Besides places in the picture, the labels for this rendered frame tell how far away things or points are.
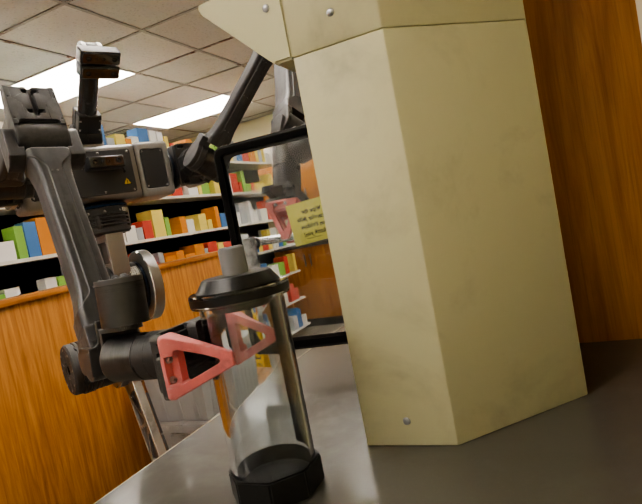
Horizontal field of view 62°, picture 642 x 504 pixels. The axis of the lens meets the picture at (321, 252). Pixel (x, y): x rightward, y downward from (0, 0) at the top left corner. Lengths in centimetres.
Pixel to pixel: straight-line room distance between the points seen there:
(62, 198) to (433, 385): 58
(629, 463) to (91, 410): 261
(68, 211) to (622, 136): 84
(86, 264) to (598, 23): 83
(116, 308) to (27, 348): 207
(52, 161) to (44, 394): 197
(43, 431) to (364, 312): 229
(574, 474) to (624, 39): 65
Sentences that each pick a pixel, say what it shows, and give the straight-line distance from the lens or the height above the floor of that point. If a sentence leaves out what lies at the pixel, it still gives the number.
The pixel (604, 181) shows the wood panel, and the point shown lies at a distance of 96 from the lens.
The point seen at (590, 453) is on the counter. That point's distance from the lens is 63.
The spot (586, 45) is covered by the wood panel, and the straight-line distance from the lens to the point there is 98.
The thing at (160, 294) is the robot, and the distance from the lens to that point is 153.
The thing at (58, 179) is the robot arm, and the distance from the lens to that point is 89.
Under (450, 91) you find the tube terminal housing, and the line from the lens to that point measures 65.
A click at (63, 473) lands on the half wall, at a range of 289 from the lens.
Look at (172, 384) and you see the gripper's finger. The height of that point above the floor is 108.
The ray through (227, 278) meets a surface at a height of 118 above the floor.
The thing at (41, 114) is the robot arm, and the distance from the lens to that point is 98.
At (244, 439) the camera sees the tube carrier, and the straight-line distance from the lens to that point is 58.
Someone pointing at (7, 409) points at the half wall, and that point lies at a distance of 269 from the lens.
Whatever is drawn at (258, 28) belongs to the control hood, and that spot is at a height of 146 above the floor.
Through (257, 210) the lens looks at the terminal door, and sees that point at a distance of 101.
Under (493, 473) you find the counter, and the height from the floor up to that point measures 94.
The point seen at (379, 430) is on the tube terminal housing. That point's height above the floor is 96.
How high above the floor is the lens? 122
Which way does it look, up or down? 3 degrees down
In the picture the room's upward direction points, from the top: 11 degrees counter-clockwise
